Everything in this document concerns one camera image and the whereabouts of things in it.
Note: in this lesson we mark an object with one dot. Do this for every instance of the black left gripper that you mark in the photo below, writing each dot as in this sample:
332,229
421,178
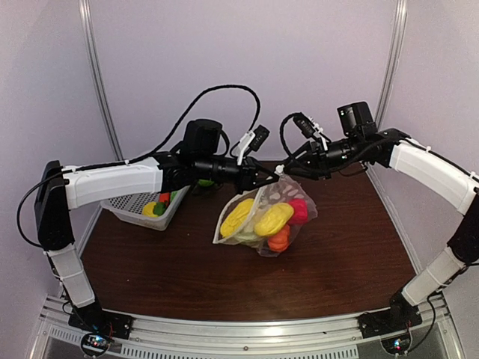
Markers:
249,167

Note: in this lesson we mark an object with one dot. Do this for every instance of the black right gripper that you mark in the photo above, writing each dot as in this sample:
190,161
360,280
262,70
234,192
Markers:
316,149

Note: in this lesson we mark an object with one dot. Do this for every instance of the clear dotted zip top bag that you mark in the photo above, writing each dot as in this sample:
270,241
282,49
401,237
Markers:
282,191

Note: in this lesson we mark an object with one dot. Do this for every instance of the red toy bell pepper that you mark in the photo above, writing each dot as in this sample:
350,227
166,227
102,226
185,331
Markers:
300,212

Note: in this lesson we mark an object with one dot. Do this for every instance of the yellow toy corn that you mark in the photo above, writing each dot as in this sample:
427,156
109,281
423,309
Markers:
236,217

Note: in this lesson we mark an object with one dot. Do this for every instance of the green toy apple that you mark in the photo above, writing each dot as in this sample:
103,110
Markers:
205,183

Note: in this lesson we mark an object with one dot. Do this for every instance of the orange toy pumpkin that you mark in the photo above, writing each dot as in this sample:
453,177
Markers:
280,241

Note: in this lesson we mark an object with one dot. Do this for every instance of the yellow toy banana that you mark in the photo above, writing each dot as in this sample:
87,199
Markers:
273,220

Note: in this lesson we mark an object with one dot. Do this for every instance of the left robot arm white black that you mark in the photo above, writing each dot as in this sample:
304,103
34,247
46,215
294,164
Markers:
65,188

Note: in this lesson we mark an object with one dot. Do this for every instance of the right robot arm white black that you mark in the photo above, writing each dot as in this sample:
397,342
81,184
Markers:
394,149

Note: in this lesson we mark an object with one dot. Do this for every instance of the orange toy carrot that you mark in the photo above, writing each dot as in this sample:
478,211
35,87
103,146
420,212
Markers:
165,197

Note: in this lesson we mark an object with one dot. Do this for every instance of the yellow toy lemon green leaf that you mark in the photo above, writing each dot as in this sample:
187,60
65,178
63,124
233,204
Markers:
153,209

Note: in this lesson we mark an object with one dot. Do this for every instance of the white perforated plastic basket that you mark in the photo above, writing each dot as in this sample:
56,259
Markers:
129,209

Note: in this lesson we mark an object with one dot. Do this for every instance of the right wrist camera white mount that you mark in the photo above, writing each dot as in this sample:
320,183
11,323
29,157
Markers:
311,129

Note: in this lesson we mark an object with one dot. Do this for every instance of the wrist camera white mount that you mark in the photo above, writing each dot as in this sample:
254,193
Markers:
311,129
251,142

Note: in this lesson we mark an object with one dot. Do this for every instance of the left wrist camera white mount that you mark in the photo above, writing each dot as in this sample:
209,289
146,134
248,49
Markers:
251,142

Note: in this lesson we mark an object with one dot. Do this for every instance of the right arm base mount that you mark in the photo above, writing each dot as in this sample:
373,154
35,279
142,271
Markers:
393,332

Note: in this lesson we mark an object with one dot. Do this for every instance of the right aluminium corner post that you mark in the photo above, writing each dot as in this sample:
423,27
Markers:
396,45

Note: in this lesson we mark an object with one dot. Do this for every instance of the aluminium corner post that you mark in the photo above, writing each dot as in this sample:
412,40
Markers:
396,45
99,87

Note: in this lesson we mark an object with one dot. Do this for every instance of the aluminium front rail frame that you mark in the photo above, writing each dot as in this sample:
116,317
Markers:
327,337

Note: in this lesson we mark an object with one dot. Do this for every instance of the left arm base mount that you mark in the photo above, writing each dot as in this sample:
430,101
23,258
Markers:
99,338

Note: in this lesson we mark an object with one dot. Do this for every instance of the left aluminium corner post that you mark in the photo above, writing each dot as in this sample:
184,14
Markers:
99,87

